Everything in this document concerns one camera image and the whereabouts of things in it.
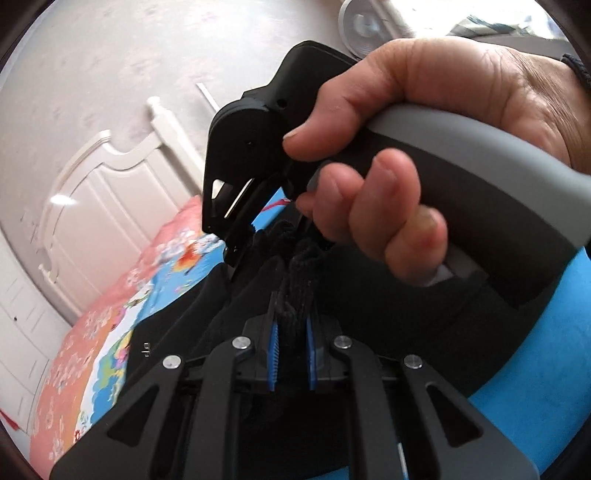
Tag silver pole lamp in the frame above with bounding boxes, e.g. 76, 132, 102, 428
196, 83, 222, 112

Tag pink floral bedsheet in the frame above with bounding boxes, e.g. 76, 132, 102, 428
30, 196, 218, 480

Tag round white fan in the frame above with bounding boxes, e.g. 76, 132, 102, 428
338, 0, 407, 58

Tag black pants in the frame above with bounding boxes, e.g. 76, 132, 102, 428
124, 226, 550, 480

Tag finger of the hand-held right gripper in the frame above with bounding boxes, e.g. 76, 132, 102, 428
202, 152, 278, 274

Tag cartoon printed blue blanket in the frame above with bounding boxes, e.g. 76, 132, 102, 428
78, 231, 591, 480

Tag black knitted wristband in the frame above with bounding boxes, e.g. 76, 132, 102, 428
561, 53, 591, 89

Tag white wooden headboard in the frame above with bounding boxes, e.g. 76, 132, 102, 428
39, 97, 206, 324

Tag grey plaid cloth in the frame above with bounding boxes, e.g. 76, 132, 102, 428
443, 11, 555, 38

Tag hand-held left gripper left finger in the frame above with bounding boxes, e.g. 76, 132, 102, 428
48, 318, 279, 480

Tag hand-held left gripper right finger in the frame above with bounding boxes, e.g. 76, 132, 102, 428
306, 318, 542, 480

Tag white wardrobe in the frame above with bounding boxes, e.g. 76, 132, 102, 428
0, 240, 72, 435

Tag person's right hand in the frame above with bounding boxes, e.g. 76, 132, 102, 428
283, 38, 591, 287

